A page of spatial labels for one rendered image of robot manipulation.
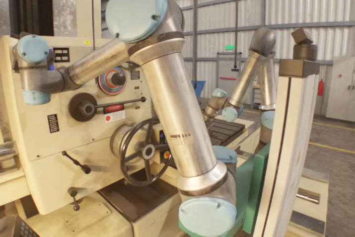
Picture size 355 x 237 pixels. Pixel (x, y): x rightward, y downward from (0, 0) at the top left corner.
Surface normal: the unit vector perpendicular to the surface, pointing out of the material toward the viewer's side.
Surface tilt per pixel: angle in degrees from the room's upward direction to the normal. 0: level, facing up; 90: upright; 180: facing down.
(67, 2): 90
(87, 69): 109
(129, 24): 83
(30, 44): 90
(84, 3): 90
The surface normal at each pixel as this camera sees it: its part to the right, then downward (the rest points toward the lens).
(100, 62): -0.13, 0.52
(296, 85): -0.71, 0.15
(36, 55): 0.76, 0.14
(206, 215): -0.23, 0.33
